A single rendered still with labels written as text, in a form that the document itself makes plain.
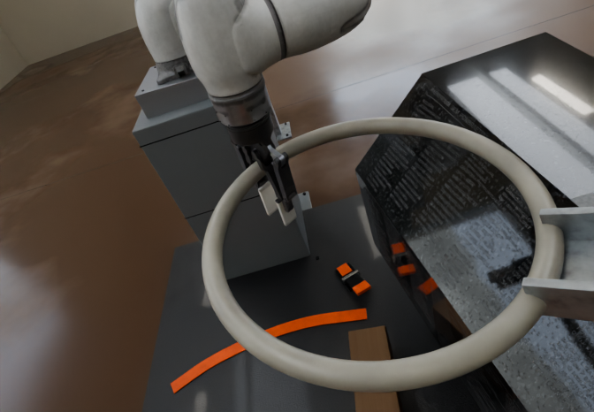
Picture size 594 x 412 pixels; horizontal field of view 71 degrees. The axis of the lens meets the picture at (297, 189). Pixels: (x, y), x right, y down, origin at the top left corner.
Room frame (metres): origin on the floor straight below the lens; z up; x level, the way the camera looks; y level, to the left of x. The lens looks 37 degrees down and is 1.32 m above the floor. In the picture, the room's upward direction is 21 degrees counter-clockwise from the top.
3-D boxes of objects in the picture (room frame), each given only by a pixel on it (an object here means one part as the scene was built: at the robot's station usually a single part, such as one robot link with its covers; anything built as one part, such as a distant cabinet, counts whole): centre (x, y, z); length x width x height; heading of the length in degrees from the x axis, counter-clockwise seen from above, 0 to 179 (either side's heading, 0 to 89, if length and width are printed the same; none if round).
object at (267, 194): (0.66, 0.06, 0.83); 0.03 x 0.01 x 0.07; 121
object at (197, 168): (1.50, 0.22, 0.40); 0.50 x 0.50 x 0.80; 84
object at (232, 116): (0.63, 0.03, 1.06); 0.09 x 0.09 x 0.06
